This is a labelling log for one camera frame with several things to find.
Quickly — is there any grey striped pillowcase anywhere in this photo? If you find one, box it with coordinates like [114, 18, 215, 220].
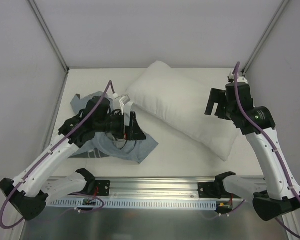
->
[70, 91, 159, 164]

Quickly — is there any white pillow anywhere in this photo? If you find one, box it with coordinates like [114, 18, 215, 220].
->
[126, 61, 238, 162]

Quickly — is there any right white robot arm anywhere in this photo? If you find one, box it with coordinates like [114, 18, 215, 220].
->
[200, 82, 300, 221]

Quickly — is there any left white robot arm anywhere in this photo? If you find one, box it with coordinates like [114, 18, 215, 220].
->
[0, 96, 147, 221]

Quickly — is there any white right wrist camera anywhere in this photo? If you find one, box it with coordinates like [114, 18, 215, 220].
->
[227, 71, 248, 84]

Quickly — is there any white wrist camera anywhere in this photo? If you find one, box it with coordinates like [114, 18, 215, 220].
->
[112, 93, 134, 126]
[227, 71, 248, 84]

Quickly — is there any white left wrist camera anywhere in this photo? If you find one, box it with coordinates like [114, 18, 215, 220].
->
[112, 93, 134, 126]

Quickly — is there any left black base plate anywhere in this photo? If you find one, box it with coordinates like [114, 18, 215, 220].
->
[93, 179, 111, 197]

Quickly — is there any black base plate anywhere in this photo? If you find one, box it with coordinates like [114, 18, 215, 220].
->
[93, 179, 111, 197]
[197, 182, 220, 199]

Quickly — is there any aluminium mounting rail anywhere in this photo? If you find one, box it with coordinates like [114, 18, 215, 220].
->
[97, 177, 215, 200]

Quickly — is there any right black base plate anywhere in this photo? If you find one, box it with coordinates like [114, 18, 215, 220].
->
[197, 182, 220, 199]

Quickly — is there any white slotted cable duct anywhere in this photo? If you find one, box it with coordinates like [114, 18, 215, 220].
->
[48, 197, 217, 211]

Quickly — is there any right aluminium frame post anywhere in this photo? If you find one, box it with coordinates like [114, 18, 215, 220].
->
[241, 0, 291, 76]

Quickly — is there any aluminium frame post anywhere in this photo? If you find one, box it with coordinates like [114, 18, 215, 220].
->
[26, 0, 70, 74]
[241, 0, 291, 76]

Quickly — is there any left aluminium frame post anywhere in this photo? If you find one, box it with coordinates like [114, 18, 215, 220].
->
[26, 0, 70, 74]

